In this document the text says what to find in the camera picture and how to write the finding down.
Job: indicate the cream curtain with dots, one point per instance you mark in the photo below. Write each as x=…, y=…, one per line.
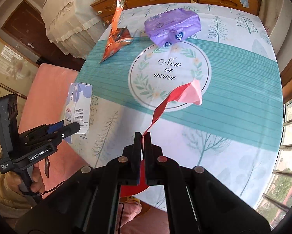
x=275, y=17

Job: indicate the pink chair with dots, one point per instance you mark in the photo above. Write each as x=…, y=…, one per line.
x=51, y=82

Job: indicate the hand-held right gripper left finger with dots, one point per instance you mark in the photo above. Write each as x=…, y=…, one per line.
x=137, y=156

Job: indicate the purple tissue pack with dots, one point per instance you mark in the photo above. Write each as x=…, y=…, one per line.
x=170, y=24

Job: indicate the red envelope with gold print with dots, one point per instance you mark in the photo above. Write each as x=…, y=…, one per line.
x=172, y=97

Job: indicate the blue and white sticker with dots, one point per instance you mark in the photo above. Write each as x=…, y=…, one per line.
x=245, y=3

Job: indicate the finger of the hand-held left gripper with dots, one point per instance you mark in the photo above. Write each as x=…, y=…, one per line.
x=68, y=130
x=57, y=126

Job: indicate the printed tree pattern tablecloth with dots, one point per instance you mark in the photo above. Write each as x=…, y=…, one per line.
x=233, y=131

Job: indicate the person's left hand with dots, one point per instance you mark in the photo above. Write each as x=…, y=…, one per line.
x=37, y=180

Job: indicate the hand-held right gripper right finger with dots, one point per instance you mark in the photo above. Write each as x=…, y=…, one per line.
x=148, y=156

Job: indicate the white and purple milk carton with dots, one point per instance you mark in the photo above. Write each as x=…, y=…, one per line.
x=79, y=104

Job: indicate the wooden door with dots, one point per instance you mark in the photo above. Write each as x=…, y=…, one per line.
x=26, y=29

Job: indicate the floral sliding door panel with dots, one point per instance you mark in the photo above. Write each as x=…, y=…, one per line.
x=12, y=63

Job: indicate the orange foil snack bag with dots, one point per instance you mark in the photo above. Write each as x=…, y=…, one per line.
x=114, y=43

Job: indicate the lace furniture cover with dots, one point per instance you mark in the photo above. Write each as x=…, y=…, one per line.
x=70, y=17

